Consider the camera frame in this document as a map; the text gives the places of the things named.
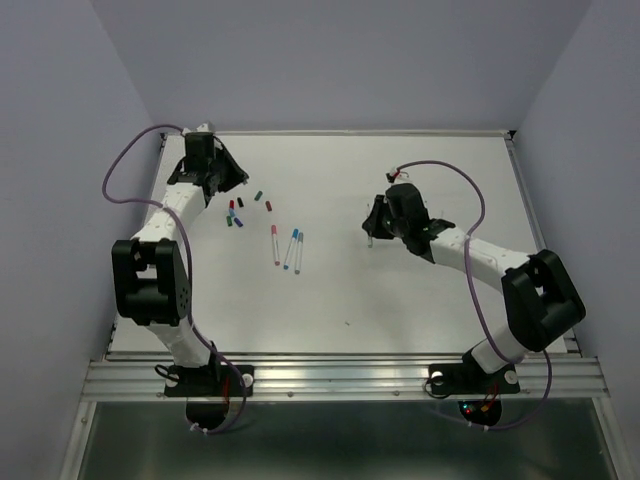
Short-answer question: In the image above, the pink capped marker pen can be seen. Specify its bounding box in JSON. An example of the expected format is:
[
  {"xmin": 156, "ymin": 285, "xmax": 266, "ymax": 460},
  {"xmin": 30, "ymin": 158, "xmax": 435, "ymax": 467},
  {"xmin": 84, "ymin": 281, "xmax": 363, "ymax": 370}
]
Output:
[{"xmin": 271, "ymin": 224, "xmax": 281, "ymax": 266}]

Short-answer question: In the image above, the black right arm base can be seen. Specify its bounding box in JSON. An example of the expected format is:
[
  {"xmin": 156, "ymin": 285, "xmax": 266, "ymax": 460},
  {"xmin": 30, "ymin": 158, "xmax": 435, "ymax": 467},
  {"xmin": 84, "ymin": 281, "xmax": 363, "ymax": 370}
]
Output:
[{"xmin": 423, "ymin": 363, "xmax": 520, "ymax": 427}]

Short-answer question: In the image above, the grey capped marker pen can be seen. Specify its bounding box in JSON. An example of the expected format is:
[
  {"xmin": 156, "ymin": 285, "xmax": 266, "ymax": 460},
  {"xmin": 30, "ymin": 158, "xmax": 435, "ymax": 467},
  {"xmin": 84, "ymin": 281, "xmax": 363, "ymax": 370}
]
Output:
[{"xmin": 294, "ymin": 231, "xmax": 304, "ymax": 275}]

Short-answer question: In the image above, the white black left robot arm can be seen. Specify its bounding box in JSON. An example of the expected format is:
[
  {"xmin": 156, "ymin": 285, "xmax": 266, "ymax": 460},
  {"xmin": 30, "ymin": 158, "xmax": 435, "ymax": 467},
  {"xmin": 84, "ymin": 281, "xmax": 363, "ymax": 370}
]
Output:
[{"xmin": 102, "ymin": 124, "xmax": 249, "ymax": 394}]

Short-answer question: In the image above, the light green capped marker pen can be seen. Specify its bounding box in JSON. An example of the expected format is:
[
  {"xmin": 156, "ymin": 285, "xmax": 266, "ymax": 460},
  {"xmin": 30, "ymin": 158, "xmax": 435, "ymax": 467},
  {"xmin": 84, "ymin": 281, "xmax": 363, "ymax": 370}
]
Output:
[{"xmin": 365, "ymin": 204, "xmax": 373, "ymax": 249}]

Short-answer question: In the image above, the aluminium rail frame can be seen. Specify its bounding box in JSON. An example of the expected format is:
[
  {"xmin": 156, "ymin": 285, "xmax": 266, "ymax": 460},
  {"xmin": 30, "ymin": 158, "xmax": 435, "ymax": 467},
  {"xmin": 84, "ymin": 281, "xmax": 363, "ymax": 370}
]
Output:
[{"xmin": 61, "ymin": 132, "xmax": 635, "ymax": 479}]

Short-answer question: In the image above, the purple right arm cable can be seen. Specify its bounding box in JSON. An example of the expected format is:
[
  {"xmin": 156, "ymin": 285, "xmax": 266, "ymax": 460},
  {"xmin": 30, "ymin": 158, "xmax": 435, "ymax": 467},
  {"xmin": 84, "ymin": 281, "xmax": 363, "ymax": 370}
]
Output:
[{"xmin": 397, "ymin": 159, "xmax": 552, "ymax": 434}]

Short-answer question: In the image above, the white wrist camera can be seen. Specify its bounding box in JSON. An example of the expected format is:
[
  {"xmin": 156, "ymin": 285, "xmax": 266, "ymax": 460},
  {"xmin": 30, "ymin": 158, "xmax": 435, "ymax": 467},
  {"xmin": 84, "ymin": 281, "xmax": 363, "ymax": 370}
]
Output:
[
  {"xmin": 386, "ymin": 168, "xmax": 412, "ymax": 185},
  {"xmin": 181, "ymin": 121, "xmax": 216, "ymax": 135}
]

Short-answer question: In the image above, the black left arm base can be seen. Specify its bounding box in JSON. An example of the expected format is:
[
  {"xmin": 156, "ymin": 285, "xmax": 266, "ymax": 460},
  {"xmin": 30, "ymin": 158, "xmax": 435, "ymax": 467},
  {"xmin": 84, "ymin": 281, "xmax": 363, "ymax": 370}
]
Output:
[{"xmin": 154, "ymin": 359, "xmax": 255, "ymax": 435}]

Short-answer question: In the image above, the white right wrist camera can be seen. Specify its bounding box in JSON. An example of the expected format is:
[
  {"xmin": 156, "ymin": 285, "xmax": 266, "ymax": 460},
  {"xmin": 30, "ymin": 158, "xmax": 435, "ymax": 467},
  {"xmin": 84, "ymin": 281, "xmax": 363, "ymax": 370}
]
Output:
[{"xmin": 386, "ymin": 168, "xmax": 412, "ymax": 185}]

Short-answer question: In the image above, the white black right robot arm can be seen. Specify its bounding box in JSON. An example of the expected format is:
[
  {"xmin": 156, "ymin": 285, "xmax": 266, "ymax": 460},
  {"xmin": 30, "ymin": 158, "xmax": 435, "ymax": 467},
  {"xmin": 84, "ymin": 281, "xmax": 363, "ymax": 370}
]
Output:
[{"xmin": 362, "ymin": 183, "xmax": 586, "ymax": 390}]

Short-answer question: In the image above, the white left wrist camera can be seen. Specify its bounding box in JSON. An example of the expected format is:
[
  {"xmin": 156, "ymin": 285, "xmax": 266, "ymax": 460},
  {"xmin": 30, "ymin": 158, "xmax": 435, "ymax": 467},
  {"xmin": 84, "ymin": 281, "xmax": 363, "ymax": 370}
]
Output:
[{"xmin": 181, "ymin": 121, "xmax": 216, "ymax": 135}]

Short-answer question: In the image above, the blue capped marker pen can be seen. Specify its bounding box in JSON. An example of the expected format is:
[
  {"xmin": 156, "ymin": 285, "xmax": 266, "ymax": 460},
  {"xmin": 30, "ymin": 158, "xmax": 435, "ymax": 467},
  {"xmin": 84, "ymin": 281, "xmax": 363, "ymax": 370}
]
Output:
[{"xmin": 283, "ymin": 228, "xmax": 299, "ymax": 270}]

